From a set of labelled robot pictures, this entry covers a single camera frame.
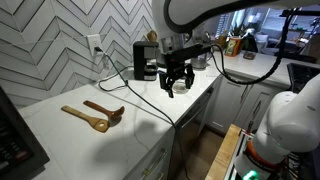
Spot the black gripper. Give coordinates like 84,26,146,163
158,49,196,99

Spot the black coffee machine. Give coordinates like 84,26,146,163
132,40,160,82

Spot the glass kettle with steel rim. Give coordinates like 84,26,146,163
190,53,211,70

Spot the steel utensil holder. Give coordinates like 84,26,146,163
156,34,185,68

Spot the wooden spatula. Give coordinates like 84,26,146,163
146,29,159,43

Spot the orange and green canister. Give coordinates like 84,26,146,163
224,35,243,58

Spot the small brown dish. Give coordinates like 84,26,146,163
242,50,257,61

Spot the dark wooden spoon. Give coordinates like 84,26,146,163
82,99,126,122

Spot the wooden board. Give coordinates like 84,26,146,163
204,123,243,180

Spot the light wooden slotted spoon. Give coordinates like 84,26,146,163
60,105,111,134

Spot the black stove top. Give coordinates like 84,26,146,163
286,62,320,95

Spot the black microwave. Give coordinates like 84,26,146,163
0,85,51,180

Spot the glass carafe with black handle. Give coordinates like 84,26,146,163
171,78,191,95

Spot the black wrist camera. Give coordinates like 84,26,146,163
184,43,213,59

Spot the long black cable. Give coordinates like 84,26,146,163
94,46,192,180

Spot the black coffee machine power cable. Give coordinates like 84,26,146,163
97,65,135,93

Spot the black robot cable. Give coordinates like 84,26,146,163
209,8,298,86

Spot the aluminium robot stand frame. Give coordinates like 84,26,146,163
229,128,258,180

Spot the white wall outlet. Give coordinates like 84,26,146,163
86,33,103,57

